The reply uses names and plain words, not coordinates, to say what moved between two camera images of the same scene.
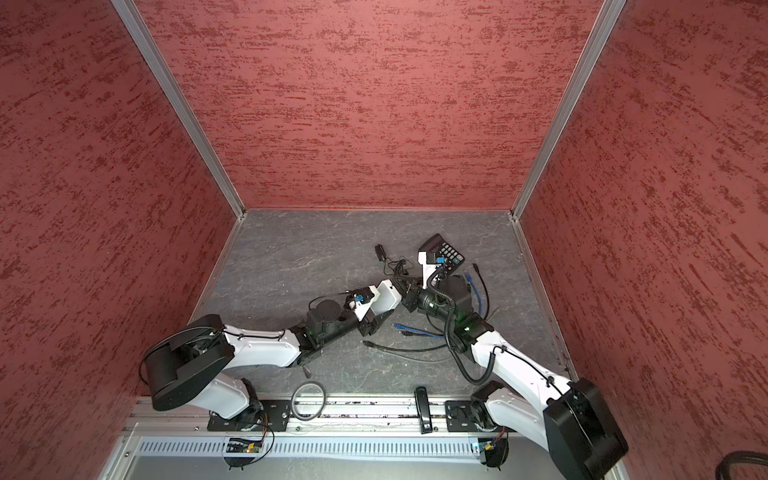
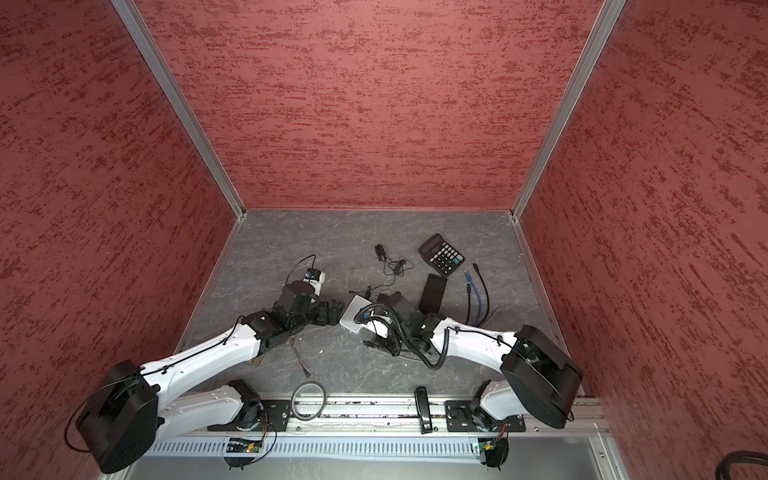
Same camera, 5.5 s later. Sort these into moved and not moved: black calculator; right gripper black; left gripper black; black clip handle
Moved: right gripper black; left gripper black
Not moved: black clip handle; black calculator
